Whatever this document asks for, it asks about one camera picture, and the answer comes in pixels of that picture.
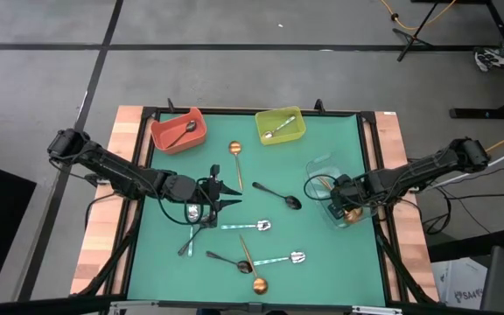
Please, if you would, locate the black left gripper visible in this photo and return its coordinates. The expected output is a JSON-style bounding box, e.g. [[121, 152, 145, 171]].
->
[[194, 164, 243, 229]]

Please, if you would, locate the clear plastic bin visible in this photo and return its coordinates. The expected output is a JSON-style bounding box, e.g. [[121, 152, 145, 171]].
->
[[304, 151, 379, 230]]

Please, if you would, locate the silver spoon teal patterned handle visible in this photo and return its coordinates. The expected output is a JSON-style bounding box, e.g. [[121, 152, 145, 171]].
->
[[262, 115, 298, 140], [220, 220, 273, 233], [185, 204, 200, 258], [252, 250, 307, 267]]

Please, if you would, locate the black spoon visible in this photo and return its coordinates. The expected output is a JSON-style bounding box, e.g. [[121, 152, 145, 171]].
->
[[251, 181, 304, 211], [165, 120, 198, 150], [205, 249, 254, 275], [177, 216, 213, 258]]

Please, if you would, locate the green table mat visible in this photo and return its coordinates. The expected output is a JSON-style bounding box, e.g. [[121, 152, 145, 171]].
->
[[127, 112, 388, 307]]

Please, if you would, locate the yellow-green plastic bin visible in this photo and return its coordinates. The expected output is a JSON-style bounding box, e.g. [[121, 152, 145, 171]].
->
[[255, 106, 307, 146]]

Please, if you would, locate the orange plastic bin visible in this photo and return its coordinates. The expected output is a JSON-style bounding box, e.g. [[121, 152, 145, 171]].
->
[[150, 107, 208, 156]]

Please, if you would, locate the white cardboard box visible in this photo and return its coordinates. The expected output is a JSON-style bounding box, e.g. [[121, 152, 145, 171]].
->
[[430, 257, 489, 310]]

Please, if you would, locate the black tripod stand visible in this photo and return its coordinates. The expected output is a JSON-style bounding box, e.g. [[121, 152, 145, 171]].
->
[[391, 0, 441, 62]]

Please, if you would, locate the person's shoe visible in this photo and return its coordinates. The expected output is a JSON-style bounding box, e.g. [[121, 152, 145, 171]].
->
[[473, 45, 504, 73]]

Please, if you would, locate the black aluminium table frame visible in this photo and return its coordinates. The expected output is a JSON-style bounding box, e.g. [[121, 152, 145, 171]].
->
[[70, 98, 439, 315]]

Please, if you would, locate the silver metal bracket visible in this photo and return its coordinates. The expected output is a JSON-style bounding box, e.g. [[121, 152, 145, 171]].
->
[[351, 305, 404, 315], [108, 300, 159, 315]]

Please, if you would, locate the black desk frame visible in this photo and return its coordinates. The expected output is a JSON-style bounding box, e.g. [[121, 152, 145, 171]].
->
[[411, 0, 504, 120]]

